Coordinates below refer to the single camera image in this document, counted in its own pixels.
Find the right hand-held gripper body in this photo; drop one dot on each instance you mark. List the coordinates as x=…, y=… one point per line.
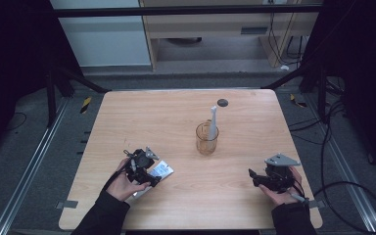
x=279, y=173

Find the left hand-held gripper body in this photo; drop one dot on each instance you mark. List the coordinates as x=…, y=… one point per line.
x=140, y=161

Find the clear glass cup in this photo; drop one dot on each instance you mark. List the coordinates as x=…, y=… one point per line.
x=206, y=145

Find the white electric toothbrush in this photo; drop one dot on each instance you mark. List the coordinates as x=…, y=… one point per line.
x=212, y=124

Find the person's left hand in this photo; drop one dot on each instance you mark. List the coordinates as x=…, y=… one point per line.
x=124, y=186

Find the person's right hand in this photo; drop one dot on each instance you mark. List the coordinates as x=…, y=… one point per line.
x=282, y=196

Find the grey tape piece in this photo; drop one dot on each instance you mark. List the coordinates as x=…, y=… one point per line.
x=67, y=204
x=318, y=204

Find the yellow-black floor tape strip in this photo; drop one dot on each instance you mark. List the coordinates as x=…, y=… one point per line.
x=297, y=102
x=85, y=105

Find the dark round table grommet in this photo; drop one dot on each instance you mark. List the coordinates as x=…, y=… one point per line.
x=223, y=103

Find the small white floor object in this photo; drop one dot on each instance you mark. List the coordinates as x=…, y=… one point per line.
x=284, y=68

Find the white cabinet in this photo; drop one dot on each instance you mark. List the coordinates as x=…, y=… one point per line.
x=104, y=39

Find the light wooden desk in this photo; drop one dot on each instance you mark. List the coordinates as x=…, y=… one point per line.
x=209, y=26

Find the aluminium floor rail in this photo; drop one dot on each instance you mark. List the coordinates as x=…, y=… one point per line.
x=29, y=166
x=349, y=176

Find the black frame strut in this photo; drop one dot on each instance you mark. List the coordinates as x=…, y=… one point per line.
x=293, y=76
x=81, y=80

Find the black horizontal frame bar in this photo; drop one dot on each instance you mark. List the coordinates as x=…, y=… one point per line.
x=176, y=11

